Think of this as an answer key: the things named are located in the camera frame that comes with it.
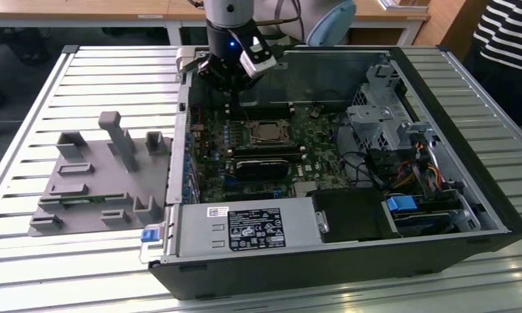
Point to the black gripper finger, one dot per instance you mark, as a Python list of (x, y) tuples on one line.
[(237, 104)]

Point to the silver CPU plate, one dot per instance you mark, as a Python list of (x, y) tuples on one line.
[(270, 130)]

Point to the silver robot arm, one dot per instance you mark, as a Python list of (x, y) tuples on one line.
[(229, 9)]

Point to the black RAM slot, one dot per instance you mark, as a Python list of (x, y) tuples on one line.
[(265, 156), (278, 106), (265, 150)]

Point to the CPU socket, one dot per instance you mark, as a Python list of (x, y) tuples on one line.
[(251, 143)]

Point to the black graphics card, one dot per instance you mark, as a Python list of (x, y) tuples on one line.
[(261, 169)]

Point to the green motherboard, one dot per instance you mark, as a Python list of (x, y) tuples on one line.
[(322, 169)]

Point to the silver chipset heatsink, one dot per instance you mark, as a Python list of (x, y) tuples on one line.
[(305, 189)]

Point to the silver drive cage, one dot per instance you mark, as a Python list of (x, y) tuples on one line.
[(370, 114)]

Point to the wooden desk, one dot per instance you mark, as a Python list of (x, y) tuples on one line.
[(70, 8)]

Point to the silver power supply unit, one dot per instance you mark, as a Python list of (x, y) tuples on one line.
[(200, 228)]

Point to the grey parts rack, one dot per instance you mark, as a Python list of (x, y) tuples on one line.
[(100, 182)]

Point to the white paper stack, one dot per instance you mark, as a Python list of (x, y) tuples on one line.
[(389, 3)]

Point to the blue case latch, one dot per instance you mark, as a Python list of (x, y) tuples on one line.
[(150, 235)]

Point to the blue disk carrier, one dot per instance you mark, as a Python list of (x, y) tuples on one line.
[(400, 203)]

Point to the wooden cabinet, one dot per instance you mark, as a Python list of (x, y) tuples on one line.
[(453, 29)]

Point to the black PC case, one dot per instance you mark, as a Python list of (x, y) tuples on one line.
[(287, 277)]

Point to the person in striped shirt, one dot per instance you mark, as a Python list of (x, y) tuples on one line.
[(509, 32)]

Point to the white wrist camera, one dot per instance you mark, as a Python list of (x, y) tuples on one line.
[(257, 62)]

